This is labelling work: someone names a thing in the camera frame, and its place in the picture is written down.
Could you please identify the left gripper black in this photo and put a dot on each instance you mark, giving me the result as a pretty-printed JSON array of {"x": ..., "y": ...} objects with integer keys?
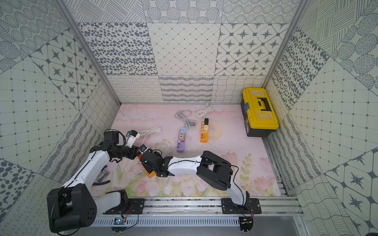
[{"x": 137, "y": 150}]

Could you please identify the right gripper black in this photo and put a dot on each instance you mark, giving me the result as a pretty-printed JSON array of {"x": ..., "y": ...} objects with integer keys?
[{"x": 148, "y": 170}]

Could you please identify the large orange power strip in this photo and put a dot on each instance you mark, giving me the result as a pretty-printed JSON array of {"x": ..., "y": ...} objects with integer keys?
[{"x": 150, "y": 174}]

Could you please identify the purple power strip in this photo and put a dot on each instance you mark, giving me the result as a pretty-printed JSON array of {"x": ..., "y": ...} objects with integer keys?
[{"x": 180, "y": 145}]

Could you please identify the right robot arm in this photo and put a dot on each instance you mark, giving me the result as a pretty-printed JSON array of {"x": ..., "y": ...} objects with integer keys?
[{"x": 211, "y": 168}]

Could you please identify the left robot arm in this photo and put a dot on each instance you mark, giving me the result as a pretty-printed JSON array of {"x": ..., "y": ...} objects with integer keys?
[{"x": 72, "y": 206}]

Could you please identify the pink charger plug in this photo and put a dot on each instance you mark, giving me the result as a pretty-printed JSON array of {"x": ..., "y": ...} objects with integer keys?
[{"x": 182, "y": 137}]

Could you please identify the small orange power strip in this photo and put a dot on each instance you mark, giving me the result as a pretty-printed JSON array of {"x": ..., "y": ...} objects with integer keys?
[{"x": 203, "y": 136}]

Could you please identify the yellow black toolbox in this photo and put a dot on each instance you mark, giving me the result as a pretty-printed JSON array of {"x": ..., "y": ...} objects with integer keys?
[{"x": 260, "y": 119}]

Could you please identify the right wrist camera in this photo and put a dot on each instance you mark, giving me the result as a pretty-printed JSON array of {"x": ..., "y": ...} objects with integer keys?
[{"x": 142, "y": 149}]

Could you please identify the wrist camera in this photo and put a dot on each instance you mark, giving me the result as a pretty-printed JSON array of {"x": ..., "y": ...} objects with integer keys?
[
  {"x": 142, "y": 149},
  {"x": 132, "y": 137}
]

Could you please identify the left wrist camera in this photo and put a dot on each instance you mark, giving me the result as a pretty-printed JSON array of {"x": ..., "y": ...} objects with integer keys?
[{"x": 132, "y": 137}]

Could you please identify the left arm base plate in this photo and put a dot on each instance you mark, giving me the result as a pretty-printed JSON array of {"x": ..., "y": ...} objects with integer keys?
[{"x": 130, "y": 206}]

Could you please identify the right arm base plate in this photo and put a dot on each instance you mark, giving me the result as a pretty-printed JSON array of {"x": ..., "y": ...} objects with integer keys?
[{"x": 251, "y": 206}]

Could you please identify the aluminium mounting rail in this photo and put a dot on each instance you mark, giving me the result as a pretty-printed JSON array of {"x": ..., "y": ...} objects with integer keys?
[{"x": 211, "y": 206}]

